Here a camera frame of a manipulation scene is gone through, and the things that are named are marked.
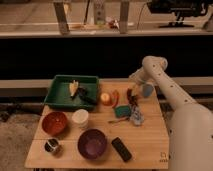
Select red chili pepper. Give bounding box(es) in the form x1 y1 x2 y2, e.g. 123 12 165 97
112 90 119 108

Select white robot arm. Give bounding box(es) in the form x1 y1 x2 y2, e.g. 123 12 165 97
129 56 213 171

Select blue cup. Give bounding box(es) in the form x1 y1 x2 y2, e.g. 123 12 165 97
142 83 154 98

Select white cylindrical cup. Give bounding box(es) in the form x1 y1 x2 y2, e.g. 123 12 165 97
72 109 89 129

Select small orange fruit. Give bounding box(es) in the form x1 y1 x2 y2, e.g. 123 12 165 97
100 93 111 105

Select green sponge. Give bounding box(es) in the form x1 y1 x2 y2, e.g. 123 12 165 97
114 105 131 118

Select dark red berry cluster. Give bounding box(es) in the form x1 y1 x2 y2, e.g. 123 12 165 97
127 88 138 106

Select small brass spoon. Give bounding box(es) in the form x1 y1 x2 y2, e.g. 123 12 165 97
108 117 130 124

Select green plastic tray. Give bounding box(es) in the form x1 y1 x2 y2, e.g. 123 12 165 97
44 75 99 111

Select crumpled blue grey cloth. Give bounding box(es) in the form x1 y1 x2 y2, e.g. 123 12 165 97
130 106 144 126

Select purple bowl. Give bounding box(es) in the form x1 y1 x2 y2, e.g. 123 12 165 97
77 129 107 160

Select orange red bowl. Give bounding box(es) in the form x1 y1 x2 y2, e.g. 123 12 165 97
42 112 68 136

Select black rectangular block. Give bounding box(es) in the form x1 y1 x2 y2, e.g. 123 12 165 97
111 137 132 162

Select black monitor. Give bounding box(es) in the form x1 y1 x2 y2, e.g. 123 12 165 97
147 0 213 28

